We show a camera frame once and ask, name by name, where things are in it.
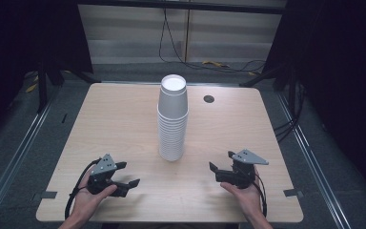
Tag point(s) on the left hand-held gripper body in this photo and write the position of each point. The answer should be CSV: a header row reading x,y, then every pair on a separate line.
x,y
103,171

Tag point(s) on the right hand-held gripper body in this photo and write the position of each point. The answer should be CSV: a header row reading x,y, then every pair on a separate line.
x,y
243,173

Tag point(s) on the stack of white paper cups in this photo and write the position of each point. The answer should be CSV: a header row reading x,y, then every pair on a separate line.
x,y
172,127

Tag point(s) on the person's right hand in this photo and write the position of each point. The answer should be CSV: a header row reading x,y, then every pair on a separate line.
x,y
249,200

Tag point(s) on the person's left hand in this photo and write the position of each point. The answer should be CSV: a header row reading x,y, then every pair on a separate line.
x,y
85,203

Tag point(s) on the grey tape strip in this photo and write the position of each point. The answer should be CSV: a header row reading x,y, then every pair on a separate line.
x,y
293,192
49,194

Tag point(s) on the yellow floor tape piece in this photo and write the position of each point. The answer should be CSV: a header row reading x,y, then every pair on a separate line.
x,y
215,64
31,88

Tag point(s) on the black metal stand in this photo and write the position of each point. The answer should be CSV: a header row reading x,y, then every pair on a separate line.
x,y
42,89

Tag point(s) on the metal floor rail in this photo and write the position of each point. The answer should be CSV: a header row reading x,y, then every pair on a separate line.
x,y
12,160
311,159

